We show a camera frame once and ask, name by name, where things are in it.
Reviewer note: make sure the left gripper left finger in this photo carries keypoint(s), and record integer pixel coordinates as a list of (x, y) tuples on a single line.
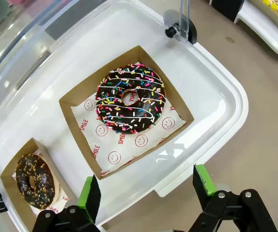
[(90, 193)]

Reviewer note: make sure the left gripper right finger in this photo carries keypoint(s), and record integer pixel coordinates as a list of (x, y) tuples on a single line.
[(206, 188)]

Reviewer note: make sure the cardboard tray with sprinkle donut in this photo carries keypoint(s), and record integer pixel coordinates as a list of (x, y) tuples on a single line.
[(80, 135)]

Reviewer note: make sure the chocolate rainbow sprinkle donut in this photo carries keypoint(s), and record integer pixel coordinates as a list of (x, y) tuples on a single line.
[(109, 116)]

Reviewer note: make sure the chocolate nut crumble donut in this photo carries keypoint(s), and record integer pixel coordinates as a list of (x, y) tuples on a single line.
[(44, 183)]

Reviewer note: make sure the cardboard tray with nut donut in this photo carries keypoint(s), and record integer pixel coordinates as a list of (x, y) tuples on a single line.
[(10, 191)]

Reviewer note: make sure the cardboard tray with yellow donut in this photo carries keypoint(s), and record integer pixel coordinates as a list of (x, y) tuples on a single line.
[(269, 17)]

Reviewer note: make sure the yellow glazed sprinkle donut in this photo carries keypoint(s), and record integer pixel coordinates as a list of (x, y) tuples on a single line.
[(276, 6)]

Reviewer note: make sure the white display case base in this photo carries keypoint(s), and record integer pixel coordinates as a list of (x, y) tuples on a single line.
[(262, 29), (201, 84)]

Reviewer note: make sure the clear display case lid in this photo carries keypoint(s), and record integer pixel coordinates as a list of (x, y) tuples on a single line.
[(32, 36)]

